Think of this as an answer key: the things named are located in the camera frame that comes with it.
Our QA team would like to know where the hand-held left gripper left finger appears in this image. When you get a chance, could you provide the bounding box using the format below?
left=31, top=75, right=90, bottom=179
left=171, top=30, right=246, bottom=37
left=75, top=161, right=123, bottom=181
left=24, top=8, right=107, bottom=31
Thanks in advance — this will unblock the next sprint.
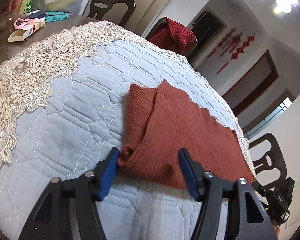
left=19, top=147, right=120, bottom=240

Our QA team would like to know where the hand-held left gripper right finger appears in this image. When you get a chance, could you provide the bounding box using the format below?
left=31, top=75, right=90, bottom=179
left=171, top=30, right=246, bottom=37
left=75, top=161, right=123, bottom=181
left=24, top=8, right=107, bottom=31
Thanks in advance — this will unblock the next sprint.
left=178, top=147, right=278, bottom=240

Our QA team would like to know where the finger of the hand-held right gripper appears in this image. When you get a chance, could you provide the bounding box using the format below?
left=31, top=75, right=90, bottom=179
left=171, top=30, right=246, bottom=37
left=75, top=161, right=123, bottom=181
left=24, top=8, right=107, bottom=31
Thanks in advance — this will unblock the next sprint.
left=252, top=181, right=268, bottom=196

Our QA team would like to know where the rust red knit sweater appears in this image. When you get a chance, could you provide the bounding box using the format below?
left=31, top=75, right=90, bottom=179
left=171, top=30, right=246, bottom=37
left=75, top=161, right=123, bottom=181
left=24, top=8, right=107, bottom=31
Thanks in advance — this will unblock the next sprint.
left=117, top=79, right=257, bottom=189

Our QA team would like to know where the dark wooden chair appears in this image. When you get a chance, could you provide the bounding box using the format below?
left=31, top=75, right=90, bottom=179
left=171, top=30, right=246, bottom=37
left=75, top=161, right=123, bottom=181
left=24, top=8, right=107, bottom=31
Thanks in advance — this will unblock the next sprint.
left=145, top=17, right=198, bottom=55
left=86, top=0, right=137, bottom=28
left=249, top=133, right=288, bottom=189

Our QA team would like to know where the blue quilted lace-edged mat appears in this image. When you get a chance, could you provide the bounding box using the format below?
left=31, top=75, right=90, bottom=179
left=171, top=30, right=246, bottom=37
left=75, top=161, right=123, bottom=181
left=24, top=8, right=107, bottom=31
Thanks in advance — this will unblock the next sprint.
left=0, top=21, right=257, bottom=240

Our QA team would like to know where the brown framed window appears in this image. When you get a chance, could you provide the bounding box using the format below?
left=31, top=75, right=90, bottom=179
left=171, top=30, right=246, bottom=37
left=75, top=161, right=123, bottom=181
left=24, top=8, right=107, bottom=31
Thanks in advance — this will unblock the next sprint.
left=244, top=88, right=296, bottom=138

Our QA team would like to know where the brown framed doorway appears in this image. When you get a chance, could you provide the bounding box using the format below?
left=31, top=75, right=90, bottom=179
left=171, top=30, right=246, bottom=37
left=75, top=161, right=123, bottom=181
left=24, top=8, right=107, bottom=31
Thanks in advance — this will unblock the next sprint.
left=222, top=49, right=280, bottom=116

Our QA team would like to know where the red checked garment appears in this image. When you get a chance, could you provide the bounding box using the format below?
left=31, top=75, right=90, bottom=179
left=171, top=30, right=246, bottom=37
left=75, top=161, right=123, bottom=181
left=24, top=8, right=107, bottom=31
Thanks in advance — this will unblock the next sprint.
left=149, top=17, right=198, bottom=55

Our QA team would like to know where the dark doorway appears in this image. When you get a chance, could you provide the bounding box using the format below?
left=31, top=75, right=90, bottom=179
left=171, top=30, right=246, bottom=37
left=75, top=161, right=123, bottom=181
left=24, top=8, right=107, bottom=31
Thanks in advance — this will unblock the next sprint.
left=189, top=9, right=227, bottom=63

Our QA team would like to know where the cream cardboard box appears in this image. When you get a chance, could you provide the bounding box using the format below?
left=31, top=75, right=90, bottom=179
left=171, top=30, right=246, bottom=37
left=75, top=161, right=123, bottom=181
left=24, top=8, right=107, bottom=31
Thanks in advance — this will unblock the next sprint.
left=7, top=21, right=46, bottom=43

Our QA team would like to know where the teal crochet mat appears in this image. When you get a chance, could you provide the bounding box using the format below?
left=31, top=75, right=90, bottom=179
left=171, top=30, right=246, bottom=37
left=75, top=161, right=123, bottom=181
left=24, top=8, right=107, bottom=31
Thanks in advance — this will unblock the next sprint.
left=43, top=10, right=71, bottom=23

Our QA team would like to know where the pink ribbon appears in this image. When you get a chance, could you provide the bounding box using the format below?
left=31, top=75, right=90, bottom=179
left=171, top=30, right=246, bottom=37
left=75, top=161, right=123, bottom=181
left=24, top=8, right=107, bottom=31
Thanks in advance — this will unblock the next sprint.
left=14, top=17, right=45, bottom=30

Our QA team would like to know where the glass jar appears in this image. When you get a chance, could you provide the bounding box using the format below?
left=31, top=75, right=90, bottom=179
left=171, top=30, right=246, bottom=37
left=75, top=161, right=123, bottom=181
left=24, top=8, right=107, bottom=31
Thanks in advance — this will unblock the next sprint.
left=0, top=11, right=18, bottom=48

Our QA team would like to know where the green leaf patterned box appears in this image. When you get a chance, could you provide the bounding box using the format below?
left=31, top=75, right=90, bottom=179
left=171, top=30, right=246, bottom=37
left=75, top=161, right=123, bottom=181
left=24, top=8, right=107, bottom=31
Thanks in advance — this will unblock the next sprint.
left=19, top=0, right=37, bottom=15

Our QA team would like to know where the red knot wall decoration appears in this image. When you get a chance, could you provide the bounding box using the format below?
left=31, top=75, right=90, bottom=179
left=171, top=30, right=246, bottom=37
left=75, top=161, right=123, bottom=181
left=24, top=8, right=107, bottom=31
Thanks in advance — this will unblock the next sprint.
left=216, top=34, right=256, bottom=75
left=206, top=39, right=227, bottom=59
left=220, top=29, right=243, bottom=55

